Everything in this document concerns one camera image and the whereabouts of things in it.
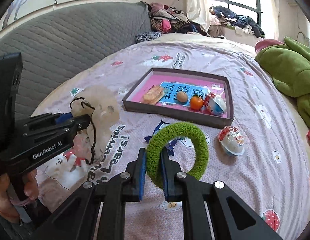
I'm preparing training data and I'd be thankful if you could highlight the beige mesh drawstring pouch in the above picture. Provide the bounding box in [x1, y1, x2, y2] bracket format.
[70, 85, 120, 165]

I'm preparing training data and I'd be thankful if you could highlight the surprise egg toy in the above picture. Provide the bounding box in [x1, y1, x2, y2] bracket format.
[204, 92, 227, 116]
[218, 126, 245, 157]

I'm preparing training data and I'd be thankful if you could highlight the blue snack packet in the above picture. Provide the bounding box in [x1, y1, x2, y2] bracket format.
[144, 120, 185, 158]

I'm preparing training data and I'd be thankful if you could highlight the green fuzzy ring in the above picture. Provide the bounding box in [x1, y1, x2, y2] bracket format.
[145, 121, 210, 190]

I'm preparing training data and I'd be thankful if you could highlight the orange packaged cracker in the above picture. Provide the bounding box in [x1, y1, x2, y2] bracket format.
[143, 86, 165, 105]

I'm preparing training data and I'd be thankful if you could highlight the brown shallow cardboard tray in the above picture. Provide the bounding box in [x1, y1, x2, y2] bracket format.
[122, 68, 234, 128]

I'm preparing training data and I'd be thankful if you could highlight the orange tangerine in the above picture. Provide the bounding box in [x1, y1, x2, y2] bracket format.
[190, 94, 204, 111]

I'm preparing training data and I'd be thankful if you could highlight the walnut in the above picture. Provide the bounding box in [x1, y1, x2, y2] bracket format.
[176, 91, 188, 103]

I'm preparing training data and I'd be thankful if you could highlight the person's left hand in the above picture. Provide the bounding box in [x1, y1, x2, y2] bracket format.
[0, 169, 39, 224]

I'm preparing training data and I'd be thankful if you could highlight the pink strawberry bedsheet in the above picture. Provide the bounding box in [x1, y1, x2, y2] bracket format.
[34, 34, 310, 239]

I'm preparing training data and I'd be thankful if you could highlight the grey quilted headboard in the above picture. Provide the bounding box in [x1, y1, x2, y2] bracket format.
[0, 2, 151, 120]

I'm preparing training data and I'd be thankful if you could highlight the dark patterned cloth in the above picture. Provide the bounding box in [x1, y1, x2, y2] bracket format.
[135, 31, 162, 43]

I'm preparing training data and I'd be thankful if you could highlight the pink and blue book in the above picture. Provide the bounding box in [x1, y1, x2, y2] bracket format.
[128, 73, 227, 114]

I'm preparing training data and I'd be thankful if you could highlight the pile of clothes left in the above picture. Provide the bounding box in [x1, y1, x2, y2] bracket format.
[147, 3, 209, 36]

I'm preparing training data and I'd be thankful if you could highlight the green plush blanket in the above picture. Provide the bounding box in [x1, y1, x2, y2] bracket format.
[255, 36, 310, 128]

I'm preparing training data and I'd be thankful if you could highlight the pink pillow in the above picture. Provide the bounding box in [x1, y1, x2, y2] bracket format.
[254, 38, 284, 54]

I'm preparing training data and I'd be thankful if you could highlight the white curtain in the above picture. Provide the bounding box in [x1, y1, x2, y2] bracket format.
[186, 0, 210, 31]

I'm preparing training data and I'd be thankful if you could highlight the pile of clothes on sill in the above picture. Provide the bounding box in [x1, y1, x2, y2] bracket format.
[209, 5, 265, 38]

